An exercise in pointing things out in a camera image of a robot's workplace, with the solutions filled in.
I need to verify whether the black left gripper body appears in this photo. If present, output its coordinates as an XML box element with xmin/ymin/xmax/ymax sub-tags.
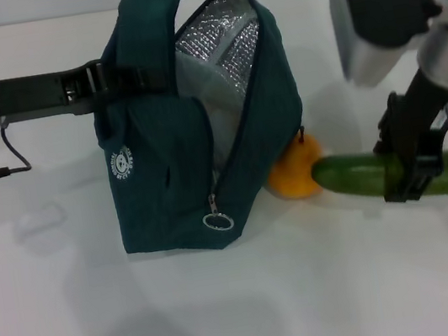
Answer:
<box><xmin>0</xmin><ymin>57</ymin><xmax>112</xmax><ymax>128</ymax></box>

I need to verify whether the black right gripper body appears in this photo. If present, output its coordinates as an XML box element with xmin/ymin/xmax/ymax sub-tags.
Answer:
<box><xmin>363</xmin><ymin>66</ymin><xmax>448</xmax><ymax>170</ymax></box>

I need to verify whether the green cucumber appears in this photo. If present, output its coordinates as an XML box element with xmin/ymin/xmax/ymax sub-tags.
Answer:
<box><xmin>309</xmin><ymin>138</ymin><xmax>448</xmax><ymax>216</ymax></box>

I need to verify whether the clear container with blue-rimmed lid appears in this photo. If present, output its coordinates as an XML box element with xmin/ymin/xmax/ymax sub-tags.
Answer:
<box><xmin>173</xmin><ymin>55</ymin><xmax>268</xmax><ymax>170</ymax></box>

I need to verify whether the orange pear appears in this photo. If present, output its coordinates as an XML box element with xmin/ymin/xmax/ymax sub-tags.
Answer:
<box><xmin>260</xmin><ymin>125</ymin><xmax>331</xmax><ymax>205</ymax></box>

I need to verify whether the dark teal insulated lunch bag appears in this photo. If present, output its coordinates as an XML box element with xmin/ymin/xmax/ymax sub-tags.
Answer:
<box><xmin>73</xmin><ymin>0</ymin><xmax>323</xmax><ymax>266</ymax></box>

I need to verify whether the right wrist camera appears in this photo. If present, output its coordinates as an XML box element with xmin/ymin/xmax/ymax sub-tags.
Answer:
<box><xmin>329</xmin><ymin>0</ymin><xmax>448</xmax><ymax>90</ymax></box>

